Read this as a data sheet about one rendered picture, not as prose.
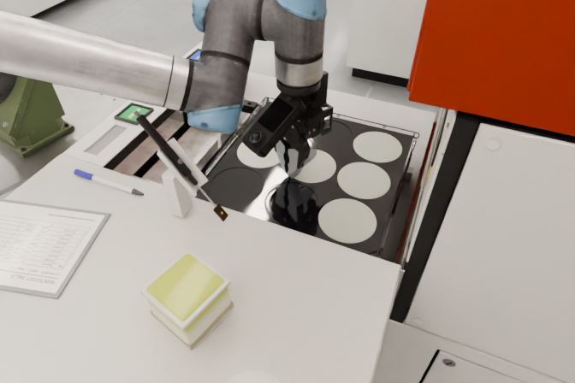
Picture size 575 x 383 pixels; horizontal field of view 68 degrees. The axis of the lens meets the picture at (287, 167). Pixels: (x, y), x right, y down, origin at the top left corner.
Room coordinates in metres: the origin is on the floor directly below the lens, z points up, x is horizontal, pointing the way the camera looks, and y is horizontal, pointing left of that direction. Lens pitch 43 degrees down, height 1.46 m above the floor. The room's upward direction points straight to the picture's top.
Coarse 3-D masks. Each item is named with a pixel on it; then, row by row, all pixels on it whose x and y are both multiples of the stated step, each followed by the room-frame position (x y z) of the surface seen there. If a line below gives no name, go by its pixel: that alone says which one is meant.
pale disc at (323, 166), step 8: (320, 152) 0.66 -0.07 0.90; (312, 160) 0.63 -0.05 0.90; (320, 160) 0.63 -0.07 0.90; (328, 160) 0.63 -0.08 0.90; (304, 168) 0.61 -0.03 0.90; (312, 168) 0.61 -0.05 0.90; (320, 168) 0.61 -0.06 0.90; (328, 168) 0.61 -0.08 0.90; (296, 176) 0.59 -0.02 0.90; (304, 176) 0.59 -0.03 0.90; (312, 176) 0.59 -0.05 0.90; (320, 176) 0.59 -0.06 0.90; (328, 176) 0.59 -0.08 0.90
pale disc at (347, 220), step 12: (336, 204) 0.51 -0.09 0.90; (348, 204) 0.51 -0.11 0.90; (360, 204) 0.51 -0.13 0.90; (324, 216) 0.48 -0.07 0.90; (336, 216) 0.48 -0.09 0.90; (348, 216) 0.48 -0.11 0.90; (360, 216) 0.48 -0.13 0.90; (372, 216) 0.48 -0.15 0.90; (324, 228) 0.46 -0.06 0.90; (336, 228) 0.46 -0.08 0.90; (348, 228) 0.46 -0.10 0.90; (360, 228) 0.46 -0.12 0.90; (372, 228) 0.46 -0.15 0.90; (336, 240) 0.43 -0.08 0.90; (348, 240) 0.43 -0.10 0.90; (360, 240) 0.43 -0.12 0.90
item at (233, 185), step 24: (336, 120) 0.77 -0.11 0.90; (312, 144) 0.68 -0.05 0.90; (336, 144) 0.68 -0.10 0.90; (408, 144) 0.68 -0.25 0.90; (216, 168) 0.61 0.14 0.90; (240, 168) 0.61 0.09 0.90; (264, 168) 0.61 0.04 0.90; (336, 168) 0.61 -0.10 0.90; (384, 168) 0.61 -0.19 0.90; (216, 192) 0.54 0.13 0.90; (240, 192) 0.54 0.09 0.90; (264, 192) 0.54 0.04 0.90; (288, 192) 0.54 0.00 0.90; (312, 192) 0.54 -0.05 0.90; (336, 192) 0.54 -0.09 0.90; (264, 216) 0.48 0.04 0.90; (288, 216) 0.49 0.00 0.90; (312, 216) 0.48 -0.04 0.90; (384, 216) 0.48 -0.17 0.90
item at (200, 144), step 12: (240, 120) 0.82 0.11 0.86; (192, 132) 0.75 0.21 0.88; (204, 132) 0.75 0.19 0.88; (180, 144) 0.71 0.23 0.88; (192, 144) 0.71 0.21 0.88; (204, 144) 0.71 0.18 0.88; (216, 144) 0.72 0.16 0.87; (192, 156) 0.67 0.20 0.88; (204, 156) 0.67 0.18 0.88; (156, 168) 0.63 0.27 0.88; (156, 180) 0.59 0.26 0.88
